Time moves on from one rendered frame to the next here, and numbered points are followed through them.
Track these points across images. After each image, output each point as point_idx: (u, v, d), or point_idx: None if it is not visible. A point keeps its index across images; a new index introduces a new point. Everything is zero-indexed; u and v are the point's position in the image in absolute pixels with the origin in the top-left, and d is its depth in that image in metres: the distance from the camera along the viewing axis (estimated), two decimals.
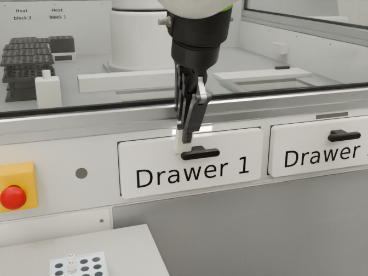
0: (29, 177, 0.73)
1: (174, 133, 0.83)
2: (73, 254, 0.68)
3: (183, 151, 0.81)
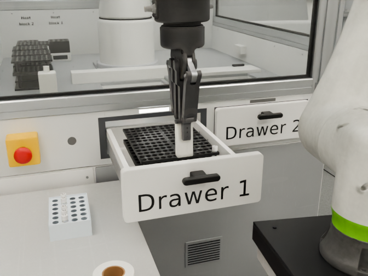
0: (34, 141, 1.03)
1: (141, 112, 1.13)
2: (64, 193, 0.98)
3: (184, 153, 0.80)
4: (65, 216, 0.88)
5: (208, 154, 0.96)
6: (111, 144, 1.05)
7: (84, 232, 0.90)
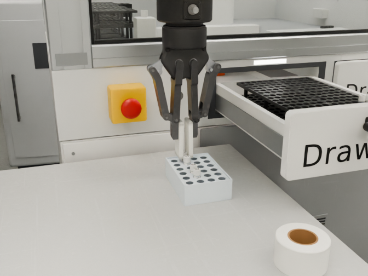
0: (142, 92, 0.86)
1: (256, 63, 0.96)
2: (185, 151, 0.81)
3: (190, 151, 0.81)
4: (361, 95, 0.79)
5: None
6: (232, 97, 0.88)
7: (223, 195, 0.73)
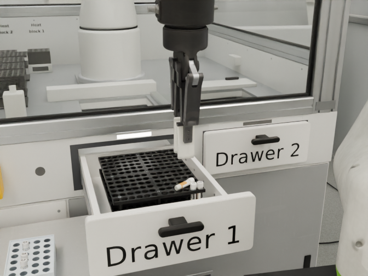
0: None
1: (119, 138, 1.00)
2: (191, 178, 0.86)
3: (185, 155, 0.79)
4: (191, 184, 0.83)
5: (193, 191, 0.83)
6: (84, 176, 0.92)
7: None
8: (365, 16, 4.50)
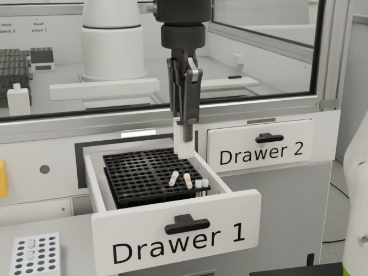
0: None
1: (123, 136, 1.00)
2: (184, 174, 0.87)
3: (186, 155, 0.79)
4: (196, 182, 0.83)
5: (198, 189, 0.83)
6: (88, 174, 0.92)
7: None
8: (366, 16, 4.50)
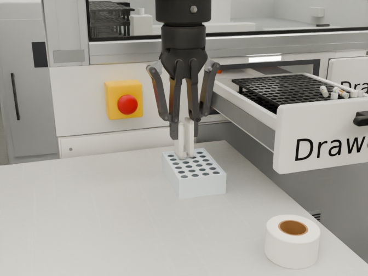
0: (138, 88, 0.88)
1: (251, 61, 0.98)
2: (333, 88, 0.84)
3: (176, 152, 0.80)
4: (352, 91, 0.81)
5: None
6: (226, 93, 0.90)
7: (217, 189, 0.75)
8: None
